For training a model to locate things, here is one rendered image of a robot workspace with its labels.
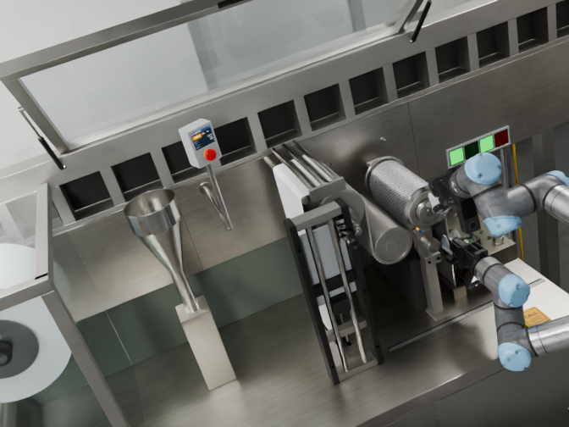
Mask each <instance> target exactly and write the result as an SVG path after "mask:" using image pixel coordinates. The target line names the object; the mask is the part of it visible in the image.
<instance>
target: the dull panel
mask: <svg viewBox="0 0 569 427"><path fill-rule="evenodd" d="M357 245H358V246H359V248H358V251H359V255H360V259H361V262H362V267H364V266H367V265H369V264H370V263H373V262H372V258H371V254H370V253H369V252H368V251H367V250H366V248H365V247H364V246H363V245H362V244H361V243H360V242H359V241H357ZM188 280H189V282H190V284H191V288H192V290H193V292H194V294H195V297H196V298H197V297H200V296H204V297H205V298H206V301H207V304H208V306H209V308H210V311H211V313H212V316H213V319H214V321H215V324H216V325H217V328H218V329H219V328H222V327H224V326H225V325H228V324H231V323H234V322H235V321H237V320H240V319H243V318H245V317H247V316H249V315H252V314H254V313H257V312H259V311H262V310H263V309H265V308H269V307H271V306H273V305H275V304H277V303H280V302H282V301H285V300H287V299H289V298H292V297H294V296H297V295H299V294H301V293H303V292H304V291H303V288H302V285H301V280H300V277H299V274H298V271H297V268H296V263H295V260H294V257H293V254H292V251H291V248H290V243H289V239H288V236H286V237H284V238H281V239H279V240H277V241H274V242H271V243H269V244H267V245H265V246H262V247H259V248H257V249H255V250H252V251H250V252H247V253H244V254H242V255H240V256H238V257H235V258H232V259H230V260H228V261H225V262H223V263H220V264H217V265H215V266H212V267H211V268H209V269H205V270H203V271H201V272H198V273H196V274H193V275H190V276H188ZM180 304H182V301H181V299H180V295H179V293H178V291H177V289H176V286H175V284H174V283H171V284H169V285H166V286H164V287H161V288H159V289H156V290H155V291H151V292H148V293H147V294H144V295H142V296H140V297H137V298H134V299H132V300H129V301H128V302H124V303H121V304H119V305H118V306H115V307H113V308H110V309H107V310H106V312H107V314H108V317H109V318H110V320H111V322H112V324H113V327H114V328H115V330H116V332H117V334H118V336H119V339H120V340H121V342H122V344H123V346H124V349H125V351H126V352H127V354H128V356H129V358H130V361H131V362H132V364H133V365H134V364H137V363H139V362H142V361H144V360H147V359H148V358H152V357H154V356H156V355H158V354H160V353H162V352H166V351H167V350H170V349H172V348H174V347H177V346H179V345H182V344H184V343H186V342H188V340H187V337H186V335H185V332H184V330H183V328H182V325H181V323H180V319H179V316H178V314H177V311H176V308H175V307H176V306H179V305H180Z"/></svg>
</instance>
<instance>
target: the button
mask: <svg viewBox="0 0 569 427"><path fill-rule="evenodd" d="M523 312H524V318H525V324H526V327H529V326H532V325H536V324H541V323H543V322H546V321H550V320H551V318H550V317H548V316H547V315H546V314H545V313H543V312H542V311H540V310H539V309H538V308H536V307H535V306H534V307H532V308H529V309H527V310H525V311H523Z"/></svg>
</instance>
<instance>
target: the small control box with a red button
mask: <svg viewBox="0 0 569 427"><path fill-rule="evenodd" d="M179 133H180V137H181V140H182V142H183V144H184V147H185V151H186V154H187V156H188V159H189V161H190V164H191V165H192V166H195V167H197V168H198V169H201V168H202V167H204V166H206V165H208V164H210V163H212V162H214V161H216V160H217V159H219V158H221V157H222V154H221V152H220V149H219V146H218V142H217V139H216V136H215V134H214V131H213V126H212V123H211V121H209V120H206V119H198V120H196V121H194V122H192V123H190V124H188V125H186V126H184V127H182V128H180V129H179Z"/></svg>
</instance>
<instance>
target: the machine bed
mask: <svg viewBox="0 0 569 427"><path fill-rule="evenodd" d="M504 266H506V267H507V268H508V269H509V270H510V271H512V272H513V273H514V274H516V275H518V276H520V277H521V278H522V279H523V280H524V281H525V282H526V283H527V284H528V283H530V282H533V281H535V280H537V279H539V278H542V279H543V280H545V282H543V283H541V284H539V285H537V286H534V287H532V288H530V295H529V296H528V300H527V301H526V302H525V303H524V304H523V311H525V310H527V309H529V308H532V307H534V306H535V307H536V308H538V309H539V310H540V311H542V312H543V313H545V314H546V315H547V316H548V317H550V318H551V320H552V319H558V318H560V317H564V316H567V315H569V294H568V293H566V292H565V291H563V290H562V289H561V288H560V287H559V286H557V285H555V284H554V283H553V282H551V281H550V280H548V279H547V278H545V277H544V276H542V275H541V274H540V273H539V272H537V271H536V270H535V269H533V268H531V267H530V266H529V265H527V264H526V263H524V262H523V261H522V260H521V259H519V258H517V259H516V260H514V261H511V262H509V263H507V264H504ZM362 269H363V273H364V277H365V281H366V284H367V291H368V295H369V299H370V303H371V307H372V310H373V317H374V321H375V324H376V329H377V332H378V339H379V343H380V346H381V351H382V354H383V358H384V363H382V364H380V365H378V364H377V365H375V366H372V367H371V368H369V369H366V370H364V371H362V372H360V373H358V374H355V375H352V376H351V377H349V378H347V379H345V380H342V381H340V383H339V384H338V385H334V383H333V382H332V380H331V379H330V378H329V376H328V372H327V369H326V367H325V363H324V361H323V355H322V353H321V349H320V346H319V343H318V338H317V335H316V332H315V329H314V326H313V322H312V318H311V314H310V312H309V308H308V306H307V300H306V298H305V294H304V292H303V293H301V294H299V295H297V296H294V297H292V298H289V299H287V300H285V301H282V302H280V303H277V304H275V305H273V306H271V307H269V308H265V309H263V310H262V311H259V312H257V313H254V314H252V315H249V316H247V317H245V318H243V319H240V320H237V321H235V322H234V323H231V324H228V325H225V326H224V327H222V328H219V329H218V332H219V334H220V336H221V339H222V341H223V344H224V347H225V350H226V352H227V354H228V356H229V360H230V362H231V364H232V367H233V370H234V372H235V375H236V379H235V380H231V381H230V382H228V383H225V384H223V385H221V386H218V387H216V388H214V389H212V390H209V389H208V387H207V383H206V381H205V380H204V377H203V375H202V372H201V370H200V368H199V365H198V363H197V361H196V358H195V355H194V353H193V351H192V349H191V346H190V343H189V342H186V343H184V344H182V345H179V346H177V347H174V348H172V349H170V350H167V351H166V352H162V353H160V354H158V355H156V356H154V357H152V358H148V359H147V360H144V361H142V362H139V363H137V364H134V365H133V368H134V372H135V380H136V384H137V389H138V393H139V398H140V402H141V410H142V414H143V419H144V424H145V427H377V426H379V425H381V424H384V423H386V422H388V421H390V420H391V419H394V418H396V417H398V416H400V415H402V414H404V413H407V412H409V411H411V410H412V409H414V408H417V407H419V406H422V405H423V404H425V403H427V402H430V401H432V400H433V399H435V398H437V397H441V396H443V395H444V394H446V393H448V392H450V391H453V390H454V389H456V388H458V387H461V386H463V385H465V384H467V383H469V382H471V381H473V380H475V379H477V378H480V377H482V376H484V375H486V374H488V373H490V372H492V371H494V370H496V369H499V368H501V367H503V365H502V364H501V362H500V357H499V353H498V341H497V334H496V326H495V323H494V305H493V306H491V307H489V308H485V309H484V310H482V311H480V312H478V313H475V314H473V315H471V316H469V317H467V318H464V319H462V320H460V321H458V322H455V323H454V324H451V325H449V326H446V327H444V328H443V329H441V330H438V331H435V332H434V333H432V334H430V335H426V336H424V337H423V338H421V339H419V340H416V341H414V342H412V343H410V344H407V345H405V346H403V347H401V348H399V349H396V350H394V351H393V352H389V351H388V349H387V347H391V346H393V345H394V344H396V343H398V342H401V341H404V340H405V339H407V338H410V337H412V336H414V335H416V334H419V333H421V332H423V331H425V330H428V329H430V328H432V327H434V326H435V325H438V324H441V323H443V322H445V321H447V320H449V319H452V318H454V317H456V316H458V315H460V314H462V313H465V312H467V311H469V310H471V309H473V308H476V307H478V306H480V305H482V304H485V303H486V302H489V301H491V300H493V294H492V291H490V290H489V289H488V288H487V287H486V286H485V285H483V284H482V283H479V285H477V286H474V287H470V288H467V286H466V284H465V283H464V282H463V281H462V280H461V282H462V283H463V284H464V285H465V286H466V290H467V295H466V296H464V297H462V298H459V299H457V300H454V299H453V298H452V297H451V296H450V295H448V294H447V293H446V292H445V291H444V290H443V289H442V288H441V287H439V288H440V293H441V298H442V303H443V307H444V308H445V309H446V310H447V311H449V312H450V316H448V317H446V318H443V319H441V320H439V321H435V320H434V319H433V318H432V317H431V316H430V315H429V314H428V313H427V312H426V310H424V311H422V312H421V313H419V312H418V311H417V310H416V309H415V308H414V307H413V306H412V305H411V304H410V303H409V302H408V301H407V300H406V299H405V298H404V296H403V295H402V294H401V293H400V292H399V291H398V290H397V289H396V288H395V287H394V286H393V285H392V284H391V283H390V282H389V281H388V280H387V278H386V277H385V276H384V275H383V274H382V273H381V272H380V271H379V270H378V269H377V268H376V267H375V266H374V265H373V264H372V263H370V264H369V265H367V266H364V267H362ZM455 277H456V278H457V279H458V280H460V279H459V278H458V277H457V276H456V275H455ZM347 337H348V342H347V341H346V339H345V338H344V337H342V338H341V340H342V344H343V348H344V350H345V356H346V359H347V361H350V360H352V359H353V358H356V357H359V356H361V354H360V350H359V346H358V343H357V339H356V333H355V332H353V333H351V334H349V335H347Z"/></svg>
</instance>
